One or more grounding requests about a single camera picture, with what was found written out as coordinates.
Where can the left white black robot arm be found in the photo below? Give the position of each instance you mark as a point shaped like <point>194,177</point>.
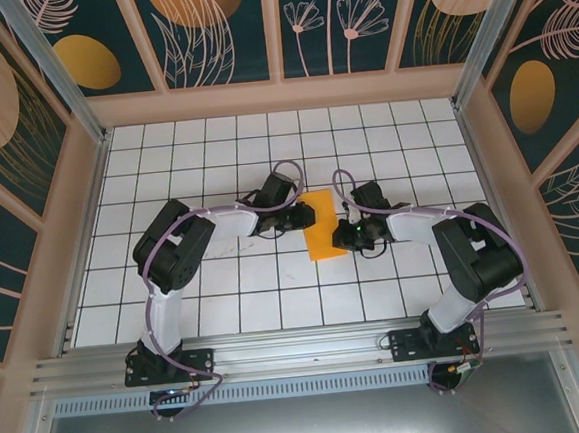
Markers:
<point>230,223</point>

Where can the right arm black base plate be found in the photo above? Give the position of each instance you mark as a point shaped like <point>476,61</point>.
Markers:
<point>405,345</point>

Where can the orange cloth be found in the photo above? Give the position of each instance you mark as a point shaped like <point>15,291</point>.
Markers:
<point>324,239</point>

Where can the grey metal sheet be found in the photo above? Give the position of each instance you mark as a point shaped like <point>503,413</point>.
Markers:
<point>306,426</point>

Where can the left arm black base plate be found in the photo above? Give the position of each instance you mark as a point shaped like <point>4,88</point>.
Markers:
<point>200,361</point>

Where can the small circuit board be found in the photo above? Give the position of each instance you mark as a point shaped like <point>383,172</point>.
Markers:
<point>467,369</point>
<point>170,394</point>

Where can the aluminium frame post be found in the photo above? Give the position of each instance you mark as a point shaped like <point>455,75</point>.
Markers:
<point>488,35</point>
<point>59,69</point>

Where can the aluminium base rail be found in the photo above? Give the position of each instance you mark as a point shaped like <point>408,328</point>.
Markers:
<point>300,348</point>

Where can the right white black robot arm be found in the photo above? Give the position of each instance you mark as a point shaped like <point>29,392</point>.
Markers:
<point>415,224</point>

